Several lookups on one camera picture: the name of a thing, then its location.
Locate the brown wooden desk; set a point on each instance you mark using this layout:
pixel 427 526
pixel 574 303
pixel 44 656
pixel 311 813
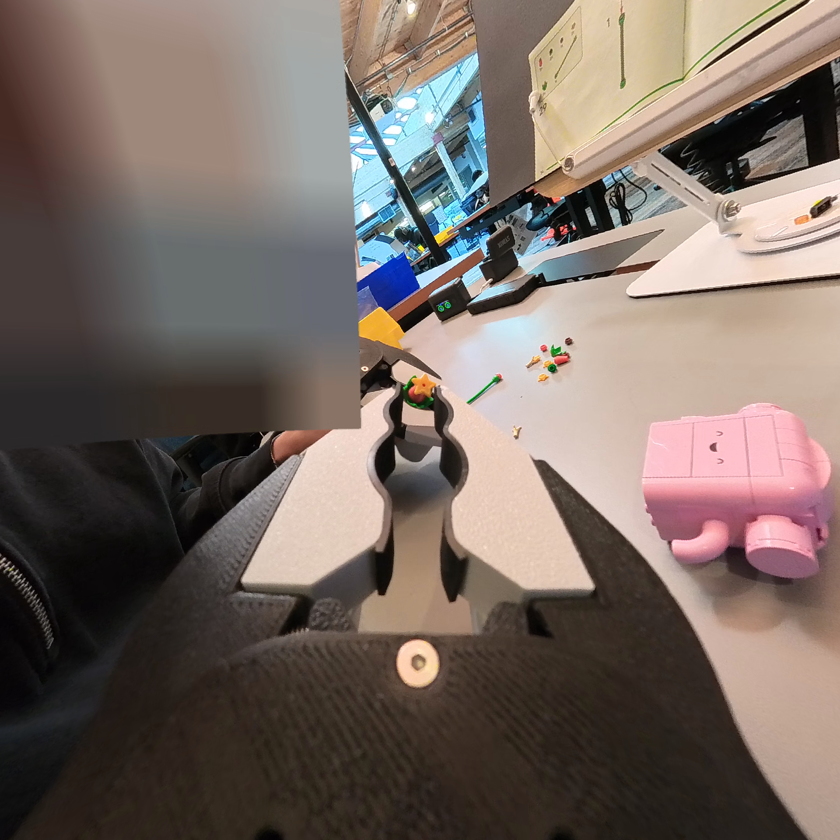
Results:
pixel 453 266

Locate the person's black jacket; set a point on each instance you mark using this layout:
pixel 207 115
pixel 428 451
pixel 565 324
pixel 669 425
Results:
pixel 79 558

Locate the dark grey desk mat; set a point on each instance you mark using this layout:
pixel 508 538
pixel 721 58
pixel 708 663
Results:
pixel 590 257

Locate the person's left hand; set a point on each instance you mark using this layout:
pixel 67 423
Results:
pixel 289 446

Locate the blue storage bin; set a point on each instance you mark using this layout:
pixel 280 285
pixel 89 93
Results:
pixel 390 282

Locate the black power bank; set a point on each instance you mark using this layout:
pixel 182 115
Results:
pixel 502 296

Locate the open instruction booklet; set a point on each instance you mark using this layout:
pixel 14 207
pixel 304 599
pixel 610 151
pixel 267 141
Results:
pixel 610 79

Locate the yellow storage bin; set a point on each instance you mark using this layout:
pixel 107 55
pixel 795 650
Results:
pixel 380 325

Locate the green toy stem pink bud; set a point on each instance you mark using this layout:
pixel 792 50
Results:
pixel 484 388

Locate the dark grey panel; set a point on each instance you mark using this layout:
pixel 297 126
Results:
pixel 502 98

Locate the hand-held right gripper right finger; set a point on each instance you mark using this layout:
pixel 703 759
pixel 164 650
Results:
pixel 512 525

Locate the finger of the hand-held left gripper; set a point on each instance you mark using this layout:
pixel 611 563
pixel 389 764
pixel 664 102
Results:
pixel 420 441

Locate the black upright box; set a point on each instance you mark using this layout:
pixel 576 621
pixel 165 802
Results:
pixel 502 256

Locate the small yellow green toy flower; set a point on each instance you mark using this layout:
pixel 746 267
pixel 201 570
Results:
pixel 425 386

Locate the pink toy brick box figure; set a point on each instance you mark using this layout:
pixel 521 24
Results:
pixel 722 459

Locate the black charger with green lights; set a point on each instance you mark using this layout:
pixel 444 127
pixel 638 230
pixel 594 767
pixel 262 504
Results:
pixel 453 298

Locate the person's left forearm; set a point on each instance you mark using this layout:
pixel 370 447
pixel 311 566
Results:
pixel 229 472

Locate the small black connector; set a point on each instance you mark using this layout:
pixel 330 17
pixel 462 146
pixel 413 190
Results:
pixel 822 207

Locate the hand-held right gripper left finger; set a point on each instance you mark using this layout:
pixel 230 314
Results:
pixel 315 525

